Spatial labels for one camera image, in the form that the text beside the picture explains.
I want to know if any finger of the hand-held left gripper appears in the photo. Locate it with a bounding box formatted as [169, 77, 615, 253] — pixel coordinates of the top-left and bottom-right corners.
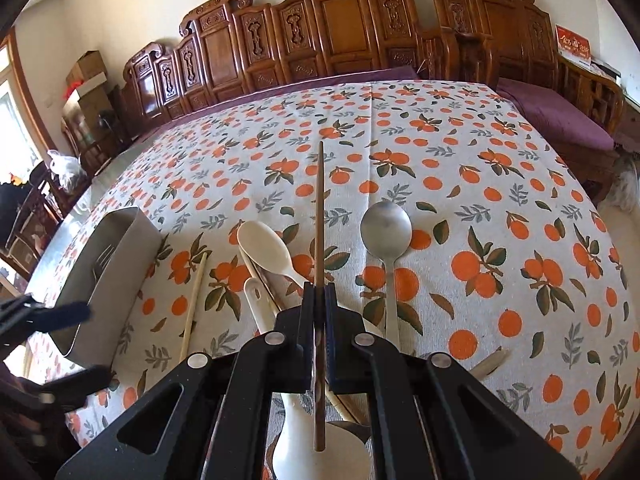
[10, 364, 112, 456]
[0, 294, 94, 347]

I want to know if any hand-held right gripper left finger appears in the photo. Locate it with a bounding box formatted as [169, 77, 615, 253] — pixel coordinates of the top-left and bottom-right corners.
[55, 281, 317, 480]

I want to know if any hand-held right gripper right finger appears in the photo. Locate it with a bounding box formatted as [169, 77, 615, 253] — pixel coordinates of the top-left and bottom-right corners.
[324, 282, 583, 480]

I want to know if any grey metal container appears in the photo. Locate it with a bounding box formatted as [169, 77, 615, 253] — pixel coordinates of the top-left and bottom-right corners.
[50, 206, 163, 367]

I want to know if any brown wooden chopstick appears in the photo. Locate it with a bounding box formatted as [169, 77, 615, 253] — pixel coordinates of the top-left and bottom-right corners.
[240, 250, 368, 425]

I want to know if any metal fork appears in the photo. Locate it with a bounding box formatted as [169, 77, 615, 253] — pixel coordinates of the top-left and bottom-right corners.
[91, 247, 115, 286]

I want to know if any cream plastic spoon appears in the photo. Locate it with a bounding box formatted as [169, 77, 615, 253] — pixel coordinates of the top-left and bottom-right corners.
[236, 220, 307, 293]

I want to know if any large white plastic spoon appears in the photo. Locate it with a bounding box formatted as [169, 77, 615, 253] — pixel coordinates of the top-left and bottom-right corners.
[244, 277, 373, 480]

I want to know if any metal spoon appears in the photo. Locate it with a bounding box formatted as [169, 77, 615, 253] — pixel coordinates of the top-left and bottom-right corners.
[360, 201, 414, 346]

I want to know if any light wooden chopstick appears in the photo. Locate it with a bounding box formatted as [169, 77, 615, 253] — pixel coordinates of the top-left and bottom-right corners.
[470, 349, 511, 380]
[179, 251, 209, 365]

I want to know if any dark brown chopstick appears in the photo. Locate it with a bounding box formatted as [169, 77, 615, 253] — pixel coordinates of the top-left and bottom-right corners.
[313, 141, 327, 452]

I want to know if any dark wooden chair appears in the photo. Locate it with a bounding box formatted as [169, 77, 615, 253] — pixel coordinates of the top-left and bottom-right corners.
[0, 175, 68, 281]

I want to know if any white plastic bag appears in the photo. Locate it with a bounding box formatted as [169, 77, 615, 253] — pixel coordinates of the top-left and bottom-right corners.
[47, 150, 82, 189]

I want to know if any wooden side shelf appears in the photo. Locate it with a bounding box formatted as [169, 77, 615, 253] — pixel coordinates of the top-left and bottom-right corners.
[60, 110, 123, 177]

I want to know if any orange fruit print tablecloth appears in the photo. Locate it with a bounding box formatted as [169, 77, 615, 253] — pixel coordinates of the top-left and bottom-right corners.
[25, 80, 633, 480]

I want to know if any cardboard box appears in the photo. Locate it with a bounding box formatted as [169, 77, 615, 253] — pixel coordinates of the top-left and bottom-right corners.
[65, 50, 108, 91]
[61, 85, 117, 128]

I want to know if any long purple bench cushion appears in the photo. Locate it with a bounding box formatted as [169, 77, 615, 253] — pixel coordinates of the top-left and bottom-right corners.
[140, 66, 421, 142]

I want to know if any long carved wooden bench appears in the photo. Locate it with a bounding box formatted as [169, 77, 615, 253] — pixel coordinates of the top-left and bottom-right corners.
[120, 0, 436, 137]

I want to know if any wooden armchair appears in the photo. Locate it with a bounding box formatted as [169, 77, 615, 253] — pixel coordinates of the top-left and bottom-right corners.
[419, 29, 497, 86]

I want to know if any purple seat cushion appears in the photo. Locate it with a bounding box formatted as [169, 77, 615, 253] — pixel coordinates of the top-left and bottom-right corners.
[495, 77, 616, 153]

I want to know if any short carved wooden bench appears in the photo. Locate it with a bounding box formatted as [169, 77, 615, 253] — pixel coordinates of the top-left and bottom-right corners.
[430, 0, 626, 196]

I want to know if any red calendar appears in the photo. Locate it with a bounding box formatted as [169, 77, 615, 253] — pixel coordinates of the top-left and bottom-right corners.
[555, 24, 594, 66]

